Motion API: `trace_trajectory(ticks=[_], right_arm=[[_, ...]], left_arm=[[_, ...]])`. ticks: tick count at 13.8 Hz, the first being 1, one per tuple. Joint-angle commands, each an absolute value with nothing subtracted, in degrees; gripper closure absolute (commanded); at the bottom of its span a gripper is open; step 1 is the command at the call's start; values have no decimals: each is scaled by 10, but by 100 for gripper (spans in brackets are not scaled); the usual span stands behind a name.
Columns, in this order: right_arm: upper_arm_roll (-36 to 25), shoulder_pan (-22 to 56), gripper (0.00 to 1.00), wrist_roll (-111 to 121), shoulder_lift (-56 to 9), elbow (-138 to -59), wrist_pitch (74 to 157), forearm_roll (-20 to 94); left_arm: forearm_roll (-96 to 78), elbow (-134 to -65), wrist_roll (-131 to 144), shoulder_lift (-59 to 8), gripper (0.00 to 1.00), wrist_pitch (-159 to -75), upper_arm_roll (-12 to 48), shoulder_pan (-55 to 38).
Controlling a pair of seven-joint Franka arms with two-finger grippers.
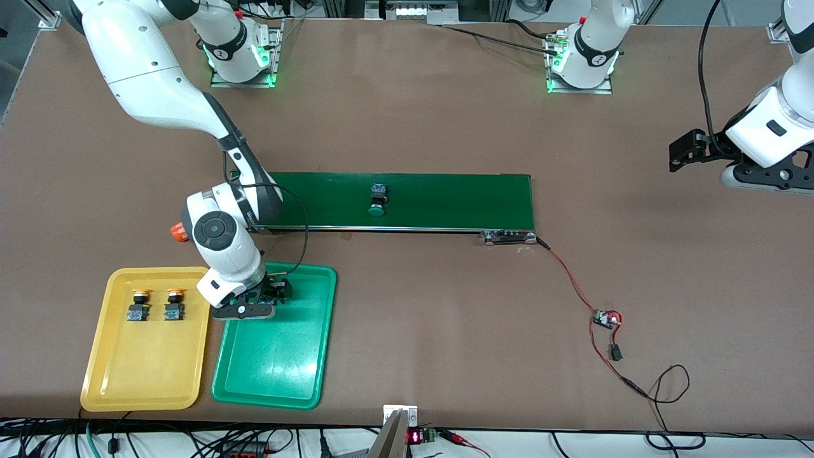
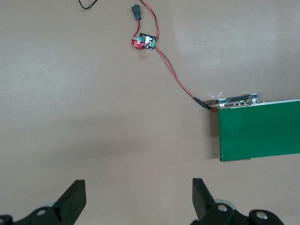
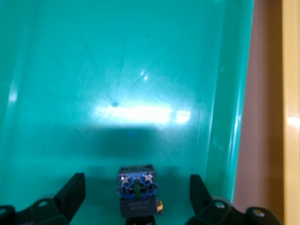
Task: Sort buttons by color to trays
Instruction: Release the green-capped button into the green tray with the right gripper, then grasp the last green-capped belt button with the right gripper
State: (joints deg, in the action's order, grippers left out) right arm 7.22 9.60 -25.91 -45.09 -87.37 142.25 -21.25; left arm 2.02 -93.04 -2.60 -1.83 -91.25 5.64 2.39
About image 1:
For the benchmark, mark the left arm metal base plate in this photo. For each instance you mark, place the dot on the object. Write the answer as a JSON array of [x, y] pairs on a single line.
[[579, 90]]

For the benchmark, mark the grey pointed metal mount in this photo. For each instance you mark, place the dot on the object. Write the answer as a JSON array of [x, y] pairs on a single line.
[[391, 442]]

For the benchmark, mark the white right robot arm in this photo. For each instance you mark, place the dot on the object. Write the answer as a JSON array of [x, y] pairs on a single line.
[[152, 83]]

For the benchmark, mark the red digit display module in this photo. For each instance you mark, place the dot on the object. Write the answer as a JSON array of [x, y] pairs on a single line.
[[416, 436]]

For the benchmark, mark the orange printed cylinder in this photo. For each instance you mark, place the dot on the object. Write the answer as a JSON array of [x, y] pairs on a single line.
[[179, 233]]

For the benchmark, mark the red and black clip leads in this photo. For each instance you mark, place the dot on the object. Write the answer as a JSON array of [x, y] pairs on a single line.
[[461, 439]]

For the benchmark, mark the silver metal bracket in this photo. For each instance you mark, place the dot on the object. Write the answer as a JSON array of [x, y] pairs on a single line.
[[400, 410]]

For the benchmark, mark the aluminium frame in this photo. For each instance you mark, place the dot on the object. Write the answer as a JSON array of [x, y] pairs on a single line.
[[372, 9]]

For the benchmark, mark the black inline connector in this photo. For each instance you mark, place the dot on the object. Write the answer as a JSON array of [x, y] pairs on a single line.
[[615, 353]]

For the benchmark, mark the small motor controller board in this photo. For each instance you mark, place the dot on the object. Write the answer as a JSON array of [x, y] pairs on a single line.
[[604, 319]]

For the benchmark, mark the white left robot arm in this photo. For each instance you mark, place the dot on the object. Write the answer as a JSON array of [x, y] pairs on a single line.
[[769, 127]]

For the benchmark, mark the green plastic tray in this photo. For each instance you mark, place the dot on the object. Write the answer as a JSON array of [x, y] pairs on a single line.
[[273, 362]]

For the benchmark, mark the orange power strip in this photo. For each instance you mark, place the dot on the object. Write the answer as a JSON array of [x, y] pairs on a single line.
[[241, 450]]

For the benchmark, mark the green conveyor belt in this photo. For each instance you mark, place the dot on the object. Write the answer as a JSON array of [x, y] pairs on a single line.
[[445, 200]]

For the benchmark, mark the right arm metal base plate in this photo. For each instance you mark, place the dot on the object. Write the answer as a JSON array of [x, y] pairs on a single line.
[[241, 83]]

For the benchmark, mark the aluminium corner profile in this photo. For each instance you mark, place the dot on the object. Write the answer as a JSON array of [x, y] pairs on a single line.
[[49, 20], [776, 32]]

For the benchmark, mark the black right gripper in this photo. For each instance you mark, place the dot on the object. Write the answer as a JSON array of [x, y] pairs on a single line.
[[276, 290]]

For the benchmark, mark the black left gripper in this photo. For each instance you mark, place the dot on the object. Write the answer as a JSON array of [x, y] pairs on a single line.
[[717, 144]]

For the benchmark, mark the yellow push button switch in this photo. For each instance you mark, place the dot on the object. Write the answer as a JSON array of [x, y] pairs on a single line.
[[173, 312], [137, 312]]

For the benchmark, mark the yellow plastic tray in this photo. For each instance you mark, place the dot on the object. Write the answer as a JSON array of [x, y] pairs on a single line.
[[146, 362]]

